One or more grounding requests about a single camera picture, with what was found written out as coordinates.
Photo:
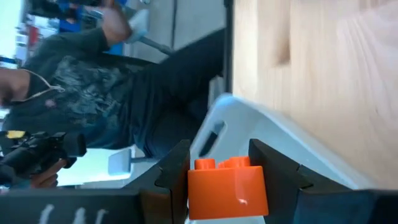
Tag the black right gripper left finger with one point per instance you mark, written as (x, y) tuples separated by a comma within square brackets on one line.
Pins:
[(168, 186)]

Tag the orange toy brick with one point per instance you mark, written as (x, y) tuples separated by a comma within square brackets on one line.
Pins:
[(227, 193)]

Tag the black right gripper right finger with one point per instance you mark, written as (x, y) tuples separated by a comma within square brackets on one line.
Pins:
[(280, 186)]

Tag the person's hand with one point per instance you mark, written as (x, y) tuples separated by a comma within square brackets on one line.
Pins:
[(115, 25), (46, 177)]

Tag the person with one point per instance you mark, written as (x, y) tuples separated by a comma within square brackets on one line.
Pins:
[(93, 93)]

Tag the light grey plastic tray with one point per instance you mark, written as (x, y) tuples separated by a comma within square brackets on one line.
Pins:
[(264, 124)]

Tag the black handheld controller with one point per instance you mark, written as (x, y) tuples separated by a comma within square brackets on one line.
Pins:
[(34, 152)]

